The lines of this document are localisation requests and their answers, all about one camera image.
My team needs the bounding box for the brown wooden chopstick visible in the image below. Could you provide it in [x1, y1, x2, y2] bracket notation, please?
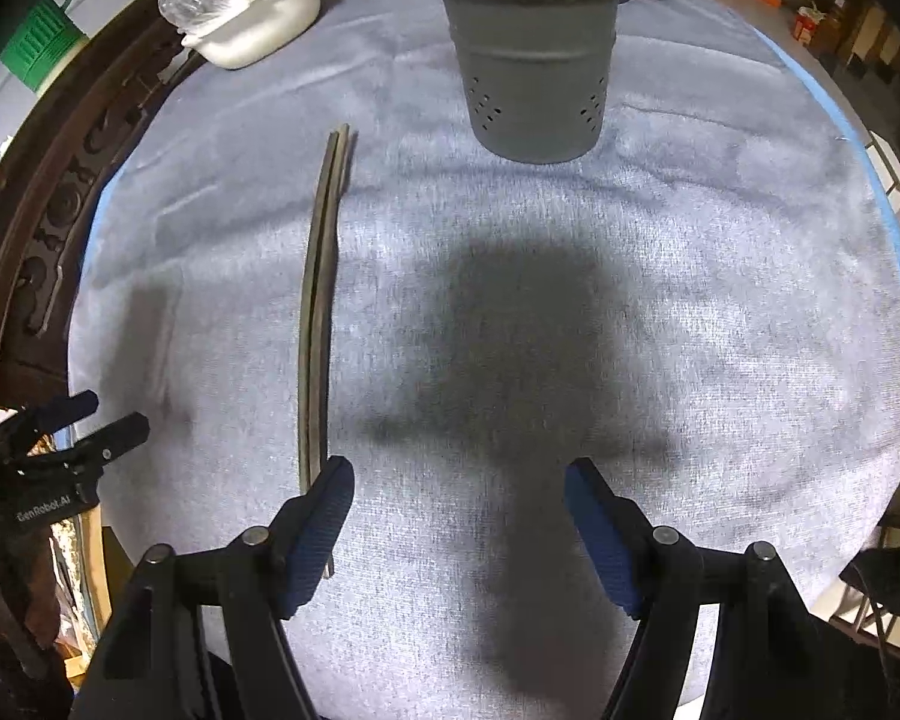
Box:
[298, 131, 346, 497]
[307, 124, 359, 580]

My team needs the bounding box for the grey tablecloth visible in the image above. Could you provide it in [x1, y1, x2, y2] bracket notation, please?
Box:
[67, 0, 900, 720]

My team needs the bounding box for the green thermos flask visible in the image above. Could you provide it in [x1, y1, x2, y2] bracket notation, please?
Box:
[0, 0, 91, 95]

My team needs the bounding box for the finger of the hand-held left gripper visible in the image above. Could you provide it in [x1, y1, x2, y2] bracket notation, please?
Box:
[15, 412, 152, 478]
[0, 390, 99, 452]

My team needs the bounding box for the grey metal utensil holder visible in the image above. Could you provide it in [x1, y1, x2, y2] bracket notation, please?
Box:
[431, 0, 622, 164]

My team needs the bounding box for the blue table cover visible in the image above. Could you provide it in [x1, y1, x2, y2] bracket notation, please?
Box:
[763, 34, 900, 340]

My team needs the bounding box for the carved dark wooden furniture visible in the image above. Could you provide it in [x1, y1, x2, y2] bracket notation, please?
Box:
[0, 0, 346, 412]

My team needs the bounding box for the red and white carton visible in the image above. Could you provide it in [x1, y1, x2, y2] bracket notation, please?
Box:
[793, 4, 827, 44]

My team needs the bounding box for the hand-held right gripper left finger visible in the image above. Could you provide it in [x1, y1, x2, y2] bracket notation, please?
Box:
[67, 456, 356, 720]

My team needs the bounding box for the light wooden chair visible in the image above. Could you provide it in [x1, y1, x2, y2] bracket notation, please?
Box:
[825, 499, 900, 657]

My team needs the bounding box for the small white stool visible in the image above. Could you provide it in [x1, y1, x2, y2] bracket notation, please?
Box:
[865, 131, 900, 213]

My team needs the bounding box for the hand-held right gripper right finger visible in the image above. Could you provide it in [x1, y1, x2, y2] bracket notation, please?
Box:
[565, 457, 841, 720]

